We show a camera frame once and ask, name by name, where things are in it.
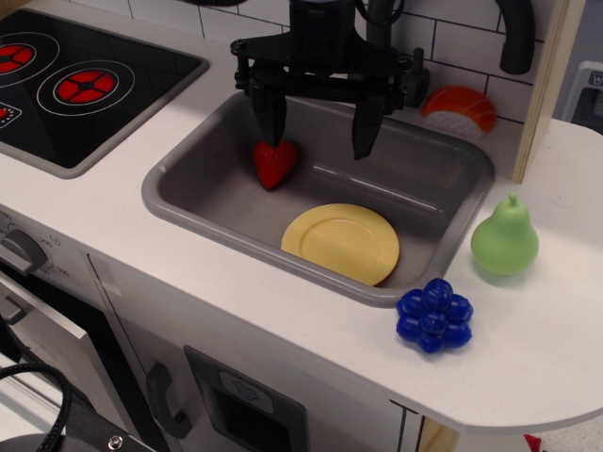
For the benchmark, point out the salmon sushi toy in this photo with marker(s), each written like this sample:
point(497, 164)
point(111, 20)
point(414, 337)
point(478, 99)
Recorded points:
point(460, 110)

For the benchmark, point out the wooden side panel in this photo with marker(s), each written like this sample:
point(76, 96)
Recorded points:
point(560, 37)

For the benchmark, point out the black toy stove top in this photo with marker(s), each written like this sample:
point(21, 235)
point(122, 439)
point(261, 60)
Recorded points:
point(70, 94)

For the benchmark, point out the red toy strawberry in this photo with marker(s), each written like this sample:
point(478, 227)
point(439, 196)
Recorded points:
point(273, 164)

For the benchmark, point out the yellow toy plate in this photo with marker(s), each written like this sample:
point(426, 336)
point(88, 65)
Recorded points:
point(346, 238)

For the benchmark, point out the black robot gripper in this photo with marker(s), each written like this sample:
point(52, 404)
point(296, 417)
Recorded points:
point(333, 50)

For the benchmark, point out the blue toy blueberries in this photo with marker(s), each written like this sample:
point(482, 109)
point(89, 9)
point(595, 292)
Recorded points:
point(434, 318)

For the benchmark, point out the grey faucet lever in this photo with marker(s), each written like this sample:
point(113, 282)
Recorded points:
point(417, 81)

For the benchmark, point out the grey oven knob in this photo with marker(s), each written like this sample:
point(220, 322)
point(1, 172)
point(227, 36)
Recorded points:
point(22, 252)

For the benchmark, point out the grey toy sink basin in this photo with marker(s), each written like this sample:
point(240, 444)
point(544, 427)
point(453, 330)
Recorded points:
point(428, 186)

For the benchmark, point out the green toy pear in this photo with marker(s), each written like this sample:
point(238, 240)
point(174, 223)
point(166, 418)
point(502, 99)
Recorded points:
point(506, 243)

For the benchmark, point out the dark grey toy faucet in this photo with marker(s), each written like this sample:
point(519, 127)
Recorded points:
point(518, 18)

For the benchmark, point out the grey oven door handle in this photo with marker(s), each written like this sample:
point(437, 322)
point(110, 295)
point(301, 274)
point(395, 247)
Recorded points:
point(11, 311)

